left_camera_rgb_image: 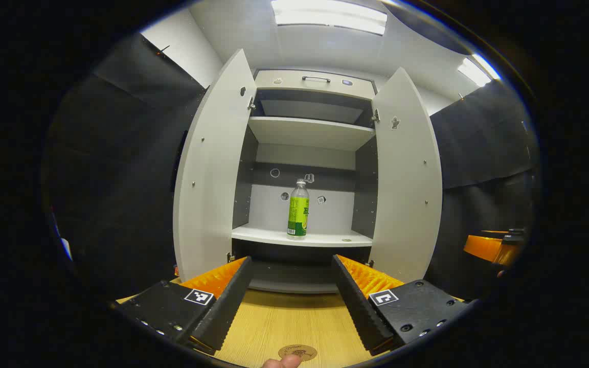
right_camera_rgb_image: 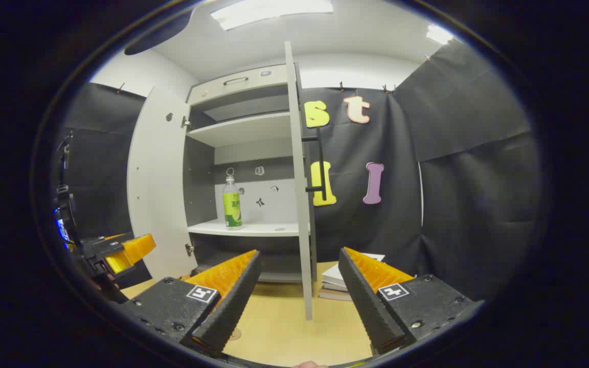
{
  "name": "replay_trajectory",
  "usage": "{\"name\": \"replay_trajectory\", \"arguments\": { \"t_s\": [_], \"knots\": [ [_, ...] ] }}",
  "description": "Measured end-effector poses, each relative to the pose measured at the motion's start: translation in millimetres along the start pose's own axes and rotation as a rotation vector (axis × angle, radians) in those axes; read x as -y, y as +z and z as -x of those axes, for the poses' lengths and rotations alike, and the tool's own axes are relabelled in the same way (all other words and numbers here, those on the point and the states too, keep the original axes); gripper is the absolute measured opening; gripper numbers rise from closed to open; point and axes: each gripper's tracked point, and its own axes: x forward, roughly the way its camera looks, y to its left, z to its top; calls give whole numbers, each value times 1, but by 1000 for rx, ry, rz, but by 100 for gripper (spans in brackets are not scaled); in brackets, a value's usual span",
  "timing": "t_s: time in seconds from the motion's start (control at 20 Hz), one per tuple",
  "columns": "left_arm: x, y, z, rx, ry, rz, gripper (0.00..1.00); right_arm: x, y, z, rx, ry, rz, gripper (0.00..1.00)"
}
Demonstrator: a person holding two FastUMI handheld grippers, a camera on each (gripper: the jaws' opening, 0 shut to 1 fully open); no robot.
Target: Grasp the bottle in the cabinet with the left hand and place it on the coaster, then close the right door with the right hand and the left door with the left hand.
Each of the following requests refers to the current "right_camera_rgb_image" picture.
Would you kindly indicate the white book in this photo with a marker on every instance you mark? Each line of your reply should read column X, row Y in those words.
column 333, row 276

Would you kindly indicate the white cabinet door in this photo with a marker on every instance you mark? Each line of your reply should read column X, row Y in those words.
column 156, row 179
column 298, row 204

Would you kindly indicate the black backdrop cloth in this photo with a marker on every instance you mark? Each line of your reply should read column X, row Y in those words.
column 453, row 230
column 100, row 168

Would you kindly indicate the long ceiling light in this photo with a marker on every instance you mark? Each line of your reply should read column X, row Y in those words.
column 274, row 13

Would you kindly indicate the computer monitor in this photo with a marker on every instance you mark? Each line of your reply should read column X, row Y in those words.
column 63, row 230

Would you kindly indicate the green label plastic bottle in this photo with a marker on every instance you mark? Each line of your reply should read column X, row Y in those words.
column 232, row 209

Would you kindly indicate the white cabinet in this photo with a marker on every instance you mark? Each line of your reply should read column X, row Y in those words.
column 246, row 128

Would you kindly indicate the small ceiling light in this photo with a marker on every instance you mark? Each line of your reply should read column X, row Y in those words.
column 437, row 35

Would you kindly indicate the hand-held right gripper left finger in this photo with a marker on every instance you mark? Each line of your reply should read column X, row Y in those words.
column 233, row 306

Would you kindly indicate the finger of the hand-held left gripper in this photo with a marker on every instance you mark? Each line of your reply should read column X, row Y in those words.
column 138, row 248

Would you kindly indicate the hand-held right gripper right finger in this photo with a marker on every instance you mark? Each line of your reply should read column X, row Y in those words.
column 366, row 306

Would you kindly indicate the brown book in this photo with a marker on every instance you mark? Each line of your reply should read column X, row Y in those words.
column 333, row 295

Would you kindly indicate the round coaster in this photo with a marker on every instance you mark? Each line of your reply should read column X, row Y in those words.
column 234, row 335

